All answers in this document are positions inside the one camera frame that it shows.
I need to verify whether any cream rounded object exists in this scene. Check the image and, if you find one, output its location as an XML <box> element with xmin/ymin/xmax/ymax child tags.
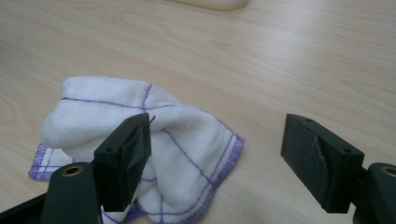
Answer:
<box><xmin>167</xmin><ymin>0</ymin><xmax>250</xmax><ymax>12</ymax></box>

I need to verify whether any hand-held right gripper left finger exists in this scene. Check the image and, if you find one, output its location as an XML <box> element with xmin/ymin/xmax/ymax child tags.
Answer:
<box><xmin>92</xmin><ymin>112</ymin><xmax>153</xmax><ymax>213</ymax></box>

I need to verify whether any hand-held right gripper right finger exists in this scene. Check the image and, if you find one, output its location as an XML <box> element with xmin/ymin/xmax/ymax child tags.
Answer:
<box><xmin>279</xmin><ymin>113</ymin><xmax>365</xmax><ymax>215</ymax></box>

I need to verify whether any white cloth with purple lines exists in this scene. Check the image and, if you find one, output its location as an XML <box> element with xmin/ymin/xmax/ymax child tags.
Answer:
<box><xmin>28</xmin><ymin>76</ymin><xmax>246</xmax><ymax>224</ymax></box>

